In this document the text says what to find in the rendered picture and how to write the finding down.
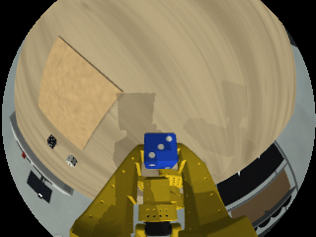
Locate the blue die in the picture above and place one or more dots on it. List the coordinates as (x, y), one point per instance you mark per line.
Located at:
(160, 150)

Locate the black die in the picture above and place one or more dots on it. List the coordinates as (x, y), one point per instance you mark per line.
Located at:
(51, 141)

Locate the white die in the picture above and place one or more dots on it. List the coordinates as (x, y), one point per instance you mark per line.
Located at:
(71, 160)

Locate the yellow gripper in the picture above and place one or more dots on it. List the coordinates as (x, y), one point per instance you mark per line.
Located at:
(110, 214)

